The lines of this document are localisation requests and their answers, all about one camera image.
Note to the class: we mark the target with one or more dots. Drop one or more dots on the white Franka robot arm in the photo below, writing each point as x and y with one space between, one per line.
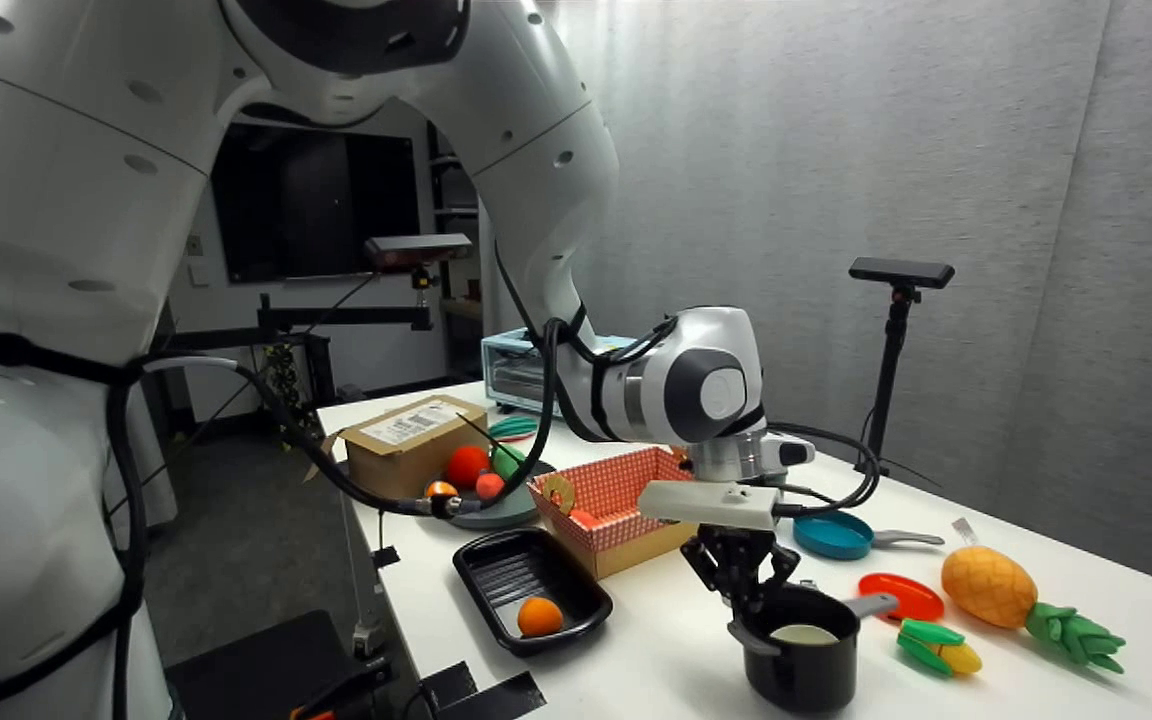
68 203

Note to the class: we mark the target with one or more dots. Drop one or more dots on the orange checkered box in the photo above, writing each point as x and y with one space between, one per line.
602 527

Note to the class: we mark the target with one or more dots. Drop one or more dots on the black camera tripod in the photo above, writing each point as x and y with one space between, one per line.
898 273

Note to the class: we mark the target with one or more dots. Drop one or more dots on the orange toy fruit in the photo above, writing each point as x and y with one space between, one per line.
543 616

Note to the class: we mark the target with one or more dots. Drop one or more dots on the brown cardboard box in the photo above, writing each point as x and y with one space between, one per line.
396 462

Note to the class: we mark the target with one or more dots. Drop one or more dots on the small red toy fruit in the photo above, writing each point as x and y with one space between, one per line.
490 488

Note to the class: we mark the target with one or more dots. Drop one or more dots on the toy corn cob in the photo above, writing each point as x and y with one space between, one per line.
938 649

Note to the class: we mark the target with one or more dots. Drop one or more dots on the black mounting plate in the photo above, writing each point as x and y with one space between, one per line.
490 696

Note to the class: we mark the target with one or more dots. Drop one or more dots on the black wall monitor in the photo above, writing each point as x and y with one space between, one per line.
308 203

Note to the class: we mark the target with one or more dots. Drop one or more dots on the blue toy frying pan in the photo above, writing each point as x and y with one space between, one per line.
834 535

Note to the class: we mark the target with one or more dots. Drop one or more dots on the light blue toy oven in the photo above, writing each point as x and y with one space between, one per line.
516 365

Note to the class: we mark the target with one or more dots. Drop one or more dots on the grey stereo camera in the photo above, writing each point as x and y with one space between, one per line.
418 248

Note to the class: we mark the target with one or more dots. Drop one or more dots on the black plastic tray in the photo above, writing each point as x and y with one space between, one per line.
503 580

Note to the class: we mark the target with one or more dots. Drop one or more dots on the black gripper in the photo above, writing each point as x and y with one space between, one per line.
736 560

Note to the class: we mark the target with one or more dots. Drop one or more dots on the teal green sponge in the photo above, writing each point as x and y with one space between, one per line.
514 426

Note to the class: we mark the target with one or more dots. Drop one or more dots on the green toy fruit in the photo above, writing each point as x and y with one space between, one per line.
509 465

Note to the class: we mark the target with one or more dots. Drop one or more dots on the peach coloured toy fruit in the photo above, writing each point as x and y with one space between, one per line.
442 488

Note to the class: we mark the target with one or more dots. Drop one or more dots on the red toy plate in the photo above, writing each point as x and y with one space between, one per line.
902 597

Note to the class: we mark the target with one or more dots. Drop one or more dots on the black toy pot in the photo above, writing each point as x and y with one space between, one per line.
803 673

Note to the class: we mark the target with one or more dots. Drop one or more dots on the red toy tomato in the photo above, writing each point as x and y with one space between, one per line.
464 465

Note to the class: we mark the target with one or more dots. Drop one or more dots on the toy pineapple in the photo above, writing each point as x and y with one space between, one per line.
990 586

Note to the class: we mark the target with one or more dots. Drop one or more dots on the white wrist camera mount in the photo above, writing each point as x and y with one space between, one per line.
708 506

